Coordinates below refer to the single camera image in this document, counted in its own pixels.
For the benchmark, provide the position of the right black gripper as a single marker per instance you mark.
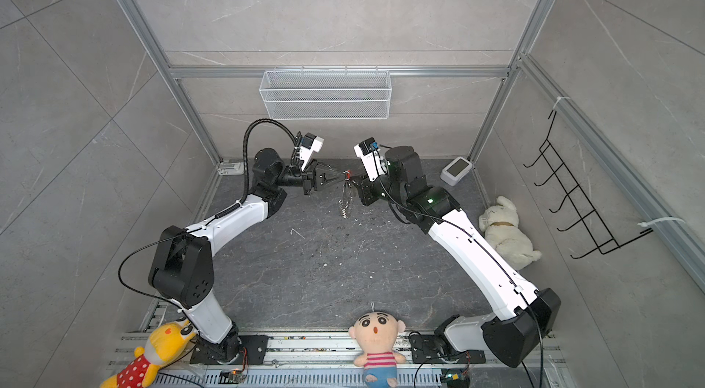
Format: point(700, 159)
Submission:
point(366, 188)

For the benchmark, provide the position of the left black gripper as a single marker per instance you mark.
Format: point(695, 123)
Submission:
point(308, 179)

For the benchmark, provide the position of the red-handled metal key ring holder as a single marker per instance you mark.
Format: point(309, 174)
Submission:
point(347, 195)

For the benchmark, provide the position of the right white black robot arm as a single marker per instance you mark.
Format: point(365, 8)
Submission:
point(521, 315)

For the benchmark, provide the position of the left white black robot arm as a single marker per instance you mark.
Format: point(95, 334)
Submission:
point(182, 268)

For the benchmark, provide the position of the white digital clock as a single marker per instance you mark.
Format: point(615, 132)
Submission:
point(456, 170)

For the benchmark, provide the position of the black-haired plush doll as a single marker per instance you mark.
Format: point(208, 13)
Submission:
point(376, 334)

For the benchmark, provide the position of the white plush dog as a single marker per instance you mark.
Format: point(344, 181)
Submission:
point(500, 227)

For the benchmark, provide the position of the yellow red plush toy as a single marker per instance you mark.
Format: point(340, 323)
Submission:
point(162, 348)

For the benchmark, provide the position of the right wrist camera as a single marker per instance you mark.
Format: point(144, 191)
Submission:
point(373, 162)

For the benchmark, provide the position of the white wire mesh basket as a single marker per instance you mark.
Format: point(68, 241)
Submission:
point(301, 94)

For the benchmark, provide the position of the white wall bracket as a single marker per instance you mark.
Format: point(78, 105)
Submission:
point(231, 168)

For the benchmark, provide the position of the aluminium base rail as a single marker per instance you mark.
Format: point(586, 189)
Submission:
point(326, 359)

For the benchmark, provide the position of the black wire hook rack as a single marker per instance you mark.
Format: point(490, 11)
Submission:
point(576, 198)

